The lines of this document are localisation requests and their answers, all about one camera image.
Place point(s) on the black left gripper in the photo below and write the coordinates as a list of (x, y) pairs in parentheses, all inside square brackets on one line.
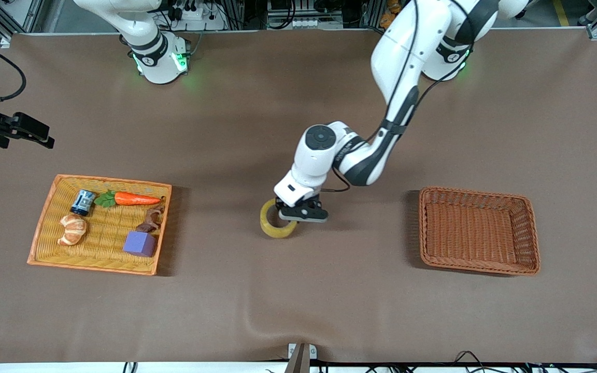
[(278, 204)]

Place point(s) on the yellow clear tape roll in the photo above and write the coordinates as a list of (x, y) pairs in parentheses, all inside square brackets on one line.
[(267, 225)]

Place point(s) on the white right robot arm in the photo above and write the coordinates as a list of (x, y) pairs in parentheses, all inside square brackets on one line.
[(158, 62)]

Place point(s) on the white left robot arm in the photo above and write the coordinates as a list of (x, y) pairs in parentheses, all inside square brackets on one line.
[(407, 46)]

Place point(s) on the small blue can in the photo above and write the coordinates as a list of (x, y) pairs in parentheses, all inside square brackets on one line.
[(83, 203)]

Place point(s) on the toy croissant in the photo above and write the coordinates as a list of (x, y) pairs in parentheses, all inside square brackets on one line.
[(73, 228)]

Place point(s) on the orange-rimmed yellow wicker tray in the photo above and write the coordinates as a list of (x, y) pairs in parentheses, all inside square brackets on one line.
[(50, 248)]

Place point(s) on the orange toy carrot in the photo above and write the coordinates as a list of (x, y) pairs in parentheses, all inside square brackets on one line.
[(132, 199)]

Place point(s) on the brown toy pretzel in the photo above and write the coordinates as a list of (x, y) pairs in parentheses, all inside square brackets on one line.
[(148, 226)]

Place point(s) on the purple foam cube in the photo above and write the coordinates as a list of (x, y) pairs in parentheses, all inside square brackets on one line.
[(139, 243)]

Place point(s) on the grey metal table clamp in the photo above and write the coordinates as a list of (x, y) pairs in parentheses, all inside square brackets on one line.
[(301, 360)]

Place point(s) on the brown wicker basket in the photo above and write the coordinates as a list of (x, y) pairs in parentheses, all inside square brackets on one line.
[(474, 233)]

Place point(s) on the black equipment box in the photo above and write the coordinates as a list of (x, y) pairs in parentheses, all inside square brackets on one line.
[(283, 5)]

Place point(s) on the white power strip with plugs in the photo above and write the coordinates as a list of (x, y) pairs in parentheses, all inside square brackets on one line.
[(200, 20)]

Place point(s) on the bag of orange snacks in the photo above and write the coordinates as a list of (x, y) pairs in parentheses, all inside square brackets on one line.
[(389, 20)]

